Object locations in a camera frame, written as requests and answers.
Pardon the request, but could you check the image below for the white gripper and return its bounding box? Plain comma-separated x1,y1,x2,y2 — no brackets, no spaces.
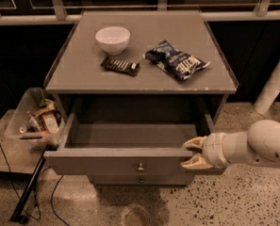
180,133,229,170

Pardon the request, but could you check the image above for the grey top drawer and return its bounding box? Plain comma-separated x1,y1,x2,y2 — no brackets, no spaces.
43,98,227,176

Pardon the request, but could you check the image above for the grey drawer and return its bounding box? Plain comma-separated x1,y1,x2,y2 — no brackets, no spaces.
43,98,227,176
89,173,194,186

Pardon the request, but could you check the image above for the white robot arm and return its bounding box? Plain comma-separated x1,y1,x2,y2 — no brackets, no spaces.
180,120,280,170

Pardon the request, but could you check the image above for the grey drawer cabinet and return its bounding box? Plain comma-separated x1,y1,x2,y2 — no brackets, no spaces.
42,9,239,186

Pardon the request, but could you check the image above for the grey bottom drawer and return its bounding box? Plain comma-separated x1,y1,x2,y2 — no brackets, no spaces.
89,173,194,186

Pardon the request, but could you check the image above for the blue kettle chips bag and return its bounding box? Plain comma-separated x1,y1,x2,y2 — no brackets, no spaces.
143,40,209,82

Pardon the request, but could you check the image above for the dark striped snack bar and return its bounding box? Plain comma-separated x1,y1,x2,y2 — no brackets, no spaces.
101,56,140,76

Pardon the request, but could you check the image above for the white ceramic bowl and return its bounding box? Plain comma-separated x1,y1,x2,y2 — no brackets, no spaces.
95,26,131,56

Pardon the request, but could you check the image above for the brown labelled bottle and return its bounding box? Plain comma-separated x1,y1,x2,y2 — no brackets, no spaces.
35,104,59,134

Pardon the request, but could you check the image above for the clear plastic bin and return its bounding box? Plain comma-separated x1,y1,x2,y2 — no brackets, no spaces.
5,88,65,146

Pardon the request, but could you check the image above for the black metal pole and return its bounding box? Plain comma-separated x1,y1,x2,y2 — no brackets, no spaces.
10,145,52,224

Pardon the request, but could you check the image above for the metal window railing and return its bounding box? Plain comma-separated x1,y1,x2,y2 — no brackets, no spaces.
0,0,280,25

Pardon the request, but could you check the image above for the black floor cable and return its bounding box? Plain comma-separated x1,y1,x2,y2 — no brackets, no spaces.
0,127,72,226

